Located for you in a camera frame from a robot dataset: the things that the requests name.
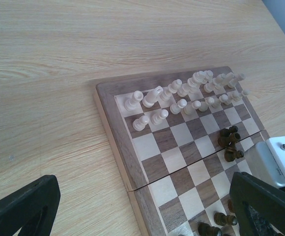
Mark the wooden chess board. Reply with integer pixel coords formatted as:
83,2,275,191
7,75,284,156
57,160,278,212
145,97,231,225
94,66,270,236

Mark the pile of dark chess pieces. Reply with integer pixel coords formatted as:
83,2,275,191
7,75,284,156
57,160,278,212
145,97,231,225
217,125,244,162

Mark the dark chess piece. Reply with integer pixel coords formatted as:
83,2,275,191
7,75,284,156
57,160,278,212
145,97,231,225
198,222,223,236
214,212,238,226

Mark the row of white chess pieces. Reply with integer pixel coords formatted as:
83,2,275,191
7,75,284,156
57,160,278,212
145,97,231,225
115,70,257,137

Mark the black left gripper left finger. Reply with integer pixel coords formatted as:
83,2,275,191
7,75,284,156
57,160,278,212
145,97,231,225
0,175,60,236

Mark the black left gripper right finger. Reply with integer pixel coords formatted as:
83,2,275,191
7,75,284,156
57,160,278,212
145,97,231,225
230,172,285,236

